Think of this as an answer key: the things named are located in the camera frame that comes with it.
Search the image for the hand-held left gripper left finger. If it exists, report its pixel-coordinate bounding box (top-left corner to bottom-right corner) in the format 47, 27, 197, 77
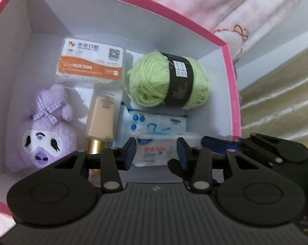
53, 137, 137, 192

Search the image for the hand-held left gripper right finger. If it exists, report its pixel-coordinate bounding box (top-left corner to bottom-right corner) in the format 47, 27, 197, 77
176, 137, 261, 192

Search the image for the beige foundation bottle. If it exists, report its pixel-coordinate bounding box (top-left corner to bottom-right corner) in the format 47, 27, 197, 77
85, 83, 123, 157

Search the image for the green yarn ball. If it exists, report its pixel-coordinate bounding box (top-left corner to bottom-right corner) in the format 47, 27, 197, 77
127, 51, 211, 109

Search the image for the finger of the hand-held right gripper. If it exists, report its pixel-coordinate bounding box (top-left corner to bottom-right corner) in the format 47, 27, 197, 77
201, 133, 308, 164

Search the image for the purple plush toy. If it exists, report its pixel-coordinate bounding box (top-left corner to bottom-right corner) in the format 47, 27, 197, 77
6, 84, 78, 172

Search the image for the white red print packet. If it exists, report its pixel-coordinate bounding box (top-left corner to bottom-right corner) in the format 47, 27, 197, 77
132, 132, 204, 167

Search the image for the blue white wipes packet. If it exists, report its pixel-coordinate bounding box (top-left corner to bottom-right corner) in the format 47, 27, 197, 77
117, 101, 188, 143

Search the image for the pink cardboard box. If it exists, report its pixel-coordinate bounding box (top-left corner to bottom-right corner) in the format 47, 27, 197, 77
0, 0, 242, 217

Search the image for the orange white tissue packet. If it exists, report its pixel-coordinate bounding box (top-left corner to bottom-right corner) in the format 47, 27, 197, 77
55, 38, 126, 85

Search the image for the beige striped curtain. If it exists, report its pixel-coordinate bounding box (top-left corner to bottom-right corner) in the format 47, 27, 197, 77
239, 29, 308, 157

